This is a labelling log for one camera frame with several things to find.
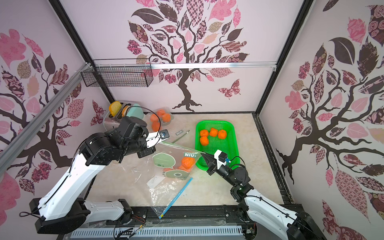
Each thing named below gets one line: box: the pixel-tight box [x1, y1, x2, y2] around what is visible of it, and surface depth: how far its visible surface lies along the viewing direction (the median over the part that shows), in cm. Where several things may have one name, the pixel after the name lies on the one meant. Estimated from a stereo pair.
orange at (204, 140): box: [200, 135, 209, 146], surface depth 100 cm
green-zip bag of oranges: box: [151, 141, 206, 181], surface depth 70 cm
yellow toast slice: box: [109, 101, 122, 117], surface depth 99 cm
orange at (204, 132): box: [200, 129, 209, 137], surface depth 103 cm
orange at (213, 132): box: [210, 127, 218, 137], surface depth 104 cm
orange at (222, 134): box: [217, 129, 227, 140], surface depth 104 cm
